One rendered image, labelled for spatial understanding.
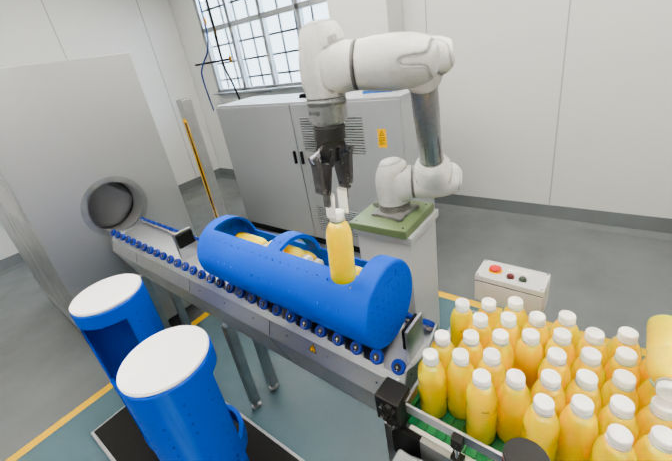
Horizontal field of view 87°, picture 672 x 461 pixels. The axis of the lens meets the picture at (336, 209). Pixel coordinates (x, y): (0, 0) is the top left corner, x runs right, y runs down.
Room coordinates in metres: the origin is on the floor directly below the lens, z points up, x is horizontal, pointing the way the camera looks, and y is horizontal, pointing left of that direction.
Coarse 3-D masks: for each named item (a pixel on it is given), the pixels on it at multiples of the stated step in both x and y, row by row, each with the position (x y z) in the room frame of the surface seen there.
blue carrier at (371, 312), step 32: (224, 224) 1.47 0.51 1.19; (224, 256) 1.23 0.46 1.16; (256, 256) 1.13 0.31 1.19; (288, 256) 1.05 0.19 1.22; (320, 256) 1.24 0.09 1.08; (384, 256) 0.94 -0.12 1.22; (256, 288) 1.09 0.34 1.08; (288, 288) 0.98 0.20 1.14; (320, 288) 0.90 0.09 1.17; (352, 288) 0.84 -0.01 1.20; (384, 288) 0.85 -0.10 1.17; (320, 320) 0.89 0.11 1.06; (352, 320) 0.80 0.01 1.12; (384, 320) 0.84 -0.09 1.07
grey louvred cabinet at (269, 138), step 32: (256, 96) 4.26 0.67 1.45; (288, 96) 3.71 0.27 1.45; (352, 96) 2.93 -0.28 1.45; (384, 96) 2.65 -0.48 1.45; (224, 128) 3.90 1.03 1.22; (256, 128) 3.56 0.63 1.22; (288, 128) 3.28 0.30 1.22; (352, 128) 2.81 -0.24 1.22; (384, 128) 2.63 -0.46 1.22; (256, 160) 3.64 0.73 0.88; (288, 160) 3.34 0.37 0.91; (416, 160) 2.69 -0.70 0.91; (256, 192) 3.73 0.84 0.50; (288, 192) 3.40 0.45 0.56; (352, 192) 2.88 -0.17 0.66; (256, 224) 3.90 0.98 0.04; (288, 224) 3.48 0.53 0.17; (320, 224) 3.16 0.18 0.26
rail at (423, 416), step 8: (408, 408) 0.61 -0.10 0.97; (416, 408) 0.60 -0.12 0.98; (416, 416) 0.60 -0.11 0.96; (424, 416) 0.58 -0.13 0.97; (432, 416) 0.58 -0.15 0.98; (432, 424) 0.57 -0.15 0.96; (440, 424) 0.55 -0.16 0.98; (448, 432) 0.54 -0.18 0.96; (456, 432) 0.53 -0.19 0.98; (464, 440) 0.52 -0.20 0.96; (472, 440) 0.50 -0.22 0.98; (472, 448) 0.50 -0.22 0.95; (480, 448) 0.49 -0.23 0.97; (488, 448) 0.48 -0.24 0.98; (488, 456) 0.48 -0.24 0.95; (496, 456) 0.47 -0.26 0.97
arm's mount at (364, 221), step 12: (372, 204) 1.74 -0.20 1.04; (420, 204) 1.63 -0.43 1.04; (432, 204) 1.61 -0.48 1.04; (360, 216) 1.63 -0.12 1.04; (372, 216) 1.60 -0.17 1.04; (408, 216) 1.53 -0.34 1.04; (420, 216) 1.50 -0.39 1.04; (360, 228) 1.54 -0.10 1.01; (372, 228) 1.50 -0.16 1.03; (384, 228) 1.45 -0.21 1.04; (396, 228) 1.43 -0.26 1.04; (408, 228) 1.41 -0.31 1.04
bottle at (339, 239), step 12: (336, 228) 0.81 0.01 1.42; (348, 228) 0.82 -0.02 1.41; (336, 240) 0.80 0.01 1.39; (348, 240) 0.81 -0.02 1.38; (336, 252) 0.80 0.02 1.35; (348, 252) 0.80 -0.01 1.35; (336, 264) 0.80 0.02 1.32; (348, 264) 0.80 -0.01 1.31; (336, 276) 0.80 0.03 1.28; (348, 276) 0.80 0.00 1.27
